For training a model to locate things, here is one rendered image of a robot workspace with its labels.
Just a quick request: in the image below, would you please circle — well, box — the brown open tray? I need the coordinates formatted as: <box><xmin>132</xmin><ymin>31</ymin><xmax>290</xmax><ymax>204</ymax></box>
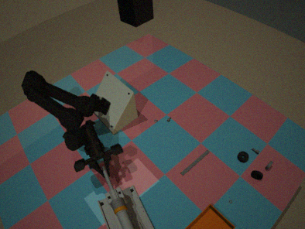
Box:
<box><xmin>185</xmin><ymin>204</ymin><xmax>235</xmax><ymax>229</ymax></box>

